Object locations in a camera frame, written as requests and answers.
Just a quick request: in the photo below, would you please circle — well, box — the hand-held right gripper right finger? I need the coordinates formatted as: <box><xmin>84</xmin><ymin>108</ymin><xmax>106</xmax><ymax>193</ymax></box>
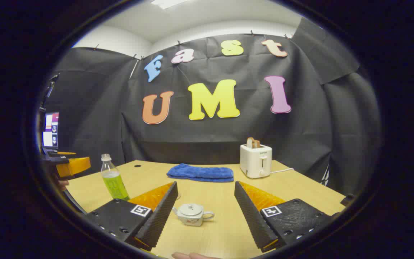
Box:
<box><xmin>234</xmin><ymin>181</ymin><xmax>333</xmax><ymax>253</ymax></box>

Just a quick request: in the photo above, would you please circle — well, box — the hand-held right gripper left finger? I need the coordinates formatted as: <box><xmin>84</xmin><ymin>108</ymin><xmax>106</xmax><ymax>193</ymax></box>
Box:
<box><xmin>85</xmin><ymin>182</ymin><xmax>179</xmax><ymax>251</ymax></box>

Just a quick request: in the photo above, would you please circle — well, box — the white ceramic teacup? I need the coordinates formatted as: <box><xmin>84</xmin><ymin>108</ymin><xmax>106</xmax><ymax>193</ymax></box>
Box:
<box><xmin>173</xmin><ymin>203</ymin><xmax>215</xmax><ymax>227</ymax></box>

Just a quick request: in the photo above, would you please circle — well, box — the white teacup lid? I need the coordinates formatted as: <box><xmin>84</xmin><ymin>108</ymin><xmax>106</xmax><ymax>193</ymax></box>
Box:
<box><xmin>182</xmin><ymin>203</ymin><xmax>203</xmax><ymax>217</ymax></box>

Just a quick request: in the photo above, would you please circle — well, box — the clear green-label water bottle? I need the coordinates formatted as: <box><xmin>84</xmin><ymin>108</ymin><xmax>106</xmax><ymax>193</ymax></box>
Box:
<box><xmin>101</xmin><ymin>154</ymin><xmax>130</xmax><ymax>201</ymax></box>

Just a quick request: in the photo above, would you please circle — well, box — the computer monitor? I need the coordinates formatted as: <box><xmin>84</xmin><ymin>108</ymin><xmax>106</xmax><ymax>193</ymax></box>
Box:
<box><xmin>43</xmin><ymin>112</ymin><xmax>60</xmax><ymax>148</ymax></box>

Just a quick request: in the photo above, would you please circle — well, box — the white toaster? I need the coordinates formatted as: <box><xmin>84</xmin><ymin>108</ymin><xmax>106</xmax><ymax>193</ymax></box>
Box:
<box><xmin>240</xmin><ymin>143</ymin><xmax>273</xmax><ymax>179</ymax></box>

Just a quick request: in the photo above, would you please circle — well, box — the blue folded towel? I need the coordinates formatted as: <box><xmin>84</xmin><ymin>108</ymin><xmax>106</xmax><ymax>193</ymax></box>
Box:
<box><xmin>166</xmin><ymin>164</ymin><xmax>234</xmax><ymax>182</ymax></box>

